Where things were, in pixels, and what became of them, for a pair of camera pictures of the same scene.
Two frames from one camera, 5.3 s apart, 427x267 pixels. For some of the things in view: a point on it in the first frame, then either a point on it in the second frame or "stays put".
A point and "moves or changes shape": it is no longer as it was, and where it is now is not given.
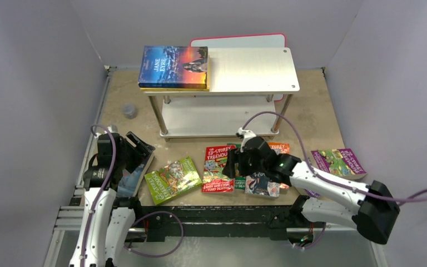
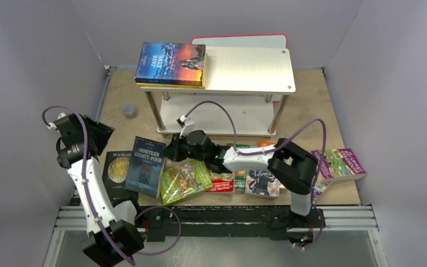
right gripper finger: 233,157 → 171,151
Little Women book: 259,183 stays put
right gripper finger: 234,154 → 177,141
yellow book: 194,89 moves or changes shape
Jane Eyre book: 173,67 moves or changes shape
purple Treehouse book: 339,162 stays put
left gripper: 139,156 → 104,133
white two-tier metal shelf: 250,89 stays put
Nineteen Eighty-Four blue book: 130,182 moves or changes shape
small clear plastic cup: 129,110 stays put
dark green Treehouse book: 239,181 stays put
